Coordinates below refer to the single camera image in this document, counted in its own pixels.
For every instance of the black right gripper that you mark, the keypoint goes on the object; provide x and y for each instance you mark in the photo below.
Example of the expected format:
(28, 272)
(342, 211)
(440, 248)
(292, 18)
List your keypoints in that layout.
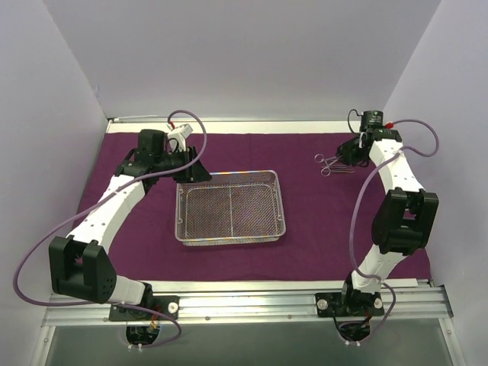
(346, 153)

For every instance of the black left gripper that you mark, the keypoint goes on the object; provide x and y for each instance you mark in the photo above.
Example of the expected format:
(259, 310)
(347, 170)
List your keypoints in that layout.
(191, 162)

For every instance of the steel surgical scissors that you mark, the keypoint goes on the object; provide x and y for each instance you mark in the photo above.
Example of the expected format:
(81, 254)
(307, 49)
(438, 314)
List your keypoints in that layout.
(329, 165)

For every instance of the wire mesh instrument tray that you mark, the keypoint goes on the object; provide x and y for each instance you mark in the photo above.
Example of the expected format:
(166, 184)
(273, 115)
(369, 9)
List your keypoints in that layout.
(233, 208)

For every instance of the steel surgical forceps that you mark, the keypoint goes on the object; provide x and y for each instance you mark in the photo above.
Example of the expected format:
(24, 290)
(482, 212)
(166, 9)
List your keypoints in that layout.
(343, 167)

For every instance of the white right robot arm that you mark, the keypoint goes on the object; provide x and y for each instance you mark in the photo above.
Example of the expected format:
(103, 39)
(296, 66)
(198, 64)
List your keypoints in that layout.
(405, 217)

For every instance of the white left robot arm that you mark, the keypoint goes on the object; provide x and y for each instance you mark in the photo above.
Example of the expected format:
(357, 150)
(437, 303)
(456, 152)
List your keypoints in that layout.
(79, 263)

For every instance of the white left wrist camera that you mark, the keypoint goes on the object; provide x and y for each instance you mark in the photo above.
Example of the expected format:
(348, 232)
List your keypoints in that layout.
(177, 138)

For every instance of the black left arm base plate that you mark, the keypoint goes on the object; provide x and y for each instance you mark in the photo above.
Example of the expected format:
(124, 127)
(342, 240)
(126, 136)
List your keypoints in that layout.
(165, 304)

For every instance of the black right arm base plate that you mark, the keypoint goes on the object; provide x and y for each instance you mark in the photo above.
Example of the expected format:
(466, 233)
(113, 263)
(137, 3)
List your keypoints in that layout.
(335, 303)

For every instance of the aluminium front frame rail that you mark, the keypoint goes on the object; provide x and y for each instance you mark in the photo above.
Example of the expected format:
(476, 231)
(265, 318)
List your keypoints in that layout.
(271, 307)

